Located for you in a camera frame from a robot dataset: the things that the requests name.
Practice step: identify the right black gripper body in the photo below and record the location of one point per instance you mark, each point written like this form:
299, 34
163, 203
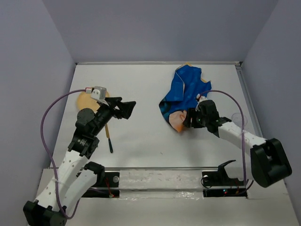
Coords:
205, 118

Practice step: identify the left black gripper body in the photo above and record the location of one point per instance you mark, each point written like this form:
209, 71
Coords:
104, 114

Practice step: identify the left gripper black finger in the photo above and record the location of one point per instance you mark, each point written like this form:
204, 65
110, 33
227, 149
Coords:
124, 110
113, 102

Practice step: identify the blue cartoon placemat cloth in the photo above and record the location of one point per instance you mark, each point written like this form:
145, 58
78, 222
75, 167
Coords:
186, 84

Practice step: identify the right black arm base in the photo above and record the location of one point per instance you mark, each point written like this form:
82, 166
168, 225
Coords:
218, 184

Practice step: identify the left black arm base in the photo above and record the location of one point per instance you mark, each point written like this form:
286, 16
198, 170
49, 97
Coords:
107, 187

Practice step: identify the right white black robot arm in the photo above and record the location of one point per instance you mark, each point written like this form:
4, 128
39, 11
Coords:
268, 161

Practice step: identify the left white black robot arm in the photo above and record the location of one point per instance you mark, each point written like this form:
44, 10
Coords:
58, 202

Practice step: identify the tan round plate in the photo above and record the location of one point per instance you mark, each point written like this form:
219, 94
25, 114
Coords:
84, 100

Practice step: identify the clear plastic cup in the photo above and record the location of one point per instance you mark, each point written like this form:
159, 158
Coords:
239, 119

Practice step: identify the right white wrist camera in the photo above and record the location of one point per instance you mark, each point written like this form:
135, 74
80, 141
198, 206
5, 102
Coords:
200, 98

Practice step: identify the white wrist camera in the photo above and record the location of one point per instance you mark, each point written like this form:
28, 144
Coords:
98, 93
200, 98

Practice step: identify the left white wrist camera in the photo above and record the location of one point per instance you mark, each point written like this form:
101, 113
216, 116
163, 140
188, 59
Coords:
98, 93

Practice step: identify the gold knife dark handle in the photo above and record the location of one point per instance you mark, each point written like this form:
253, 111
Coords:
108, 137

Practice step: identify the metal table edge rail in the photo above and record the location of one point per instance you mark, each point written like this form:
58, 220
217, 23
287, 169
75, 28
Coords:
162, 63

